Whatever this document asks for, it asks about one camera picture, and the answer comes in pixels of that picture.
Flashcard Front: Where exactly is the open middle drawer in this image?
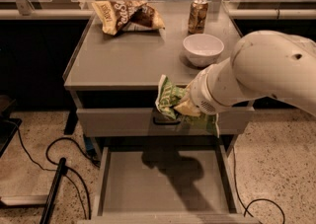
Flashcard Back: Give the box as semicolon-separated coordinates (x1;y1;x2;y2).
78;146;259;224

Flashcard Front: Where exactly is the green jalapeno chip bag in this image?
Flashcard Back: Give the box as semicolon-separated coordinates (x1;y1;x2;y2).
155;75;220;137

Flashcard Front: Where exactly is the white ceramic bowl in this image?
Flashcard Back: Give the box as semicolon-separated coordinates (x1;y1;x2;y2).
183;34;224;67

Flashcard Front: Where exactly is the black bar on floor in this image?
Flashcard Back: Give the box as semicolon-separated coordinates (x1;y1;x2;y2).
39;158;66;224

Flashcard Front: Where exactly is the black drawer handle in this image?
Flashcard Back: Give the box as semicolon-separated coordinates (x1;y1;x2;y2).
153;116;181;125

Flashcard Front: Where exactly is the closed top drawer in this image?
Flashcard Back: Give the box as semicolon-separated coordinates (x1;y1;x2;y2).
77;107;254;137

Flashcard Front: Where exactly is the brown sea salt chip bag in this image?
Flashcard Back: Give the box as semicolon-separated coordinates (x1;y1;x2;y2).
92;0;165;36

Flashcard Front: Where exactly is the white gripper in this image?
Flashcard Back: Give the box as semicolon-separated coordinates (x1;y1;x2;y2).
174;66;229;116

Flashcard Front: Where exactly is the black cable right floor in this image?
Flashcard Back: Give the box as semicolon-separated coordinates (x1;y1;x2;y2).
232;147;286;224

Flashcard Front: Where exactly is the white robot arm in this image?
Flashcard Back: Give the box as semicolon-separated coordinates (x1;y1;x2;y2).
175;31;316;116

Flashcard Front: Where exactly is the gold soda can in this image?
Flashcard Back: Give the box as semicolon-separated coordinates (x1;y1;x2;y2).
188;0;208;34

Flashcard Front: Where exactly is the black object left edge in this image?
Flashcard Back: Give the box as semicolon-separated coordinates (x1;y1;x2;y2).
0;95;22;157

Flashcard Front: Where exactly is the grey drawer cabinet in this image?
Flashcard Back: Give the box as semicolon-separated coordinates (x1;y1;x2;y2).
62;0;271;224

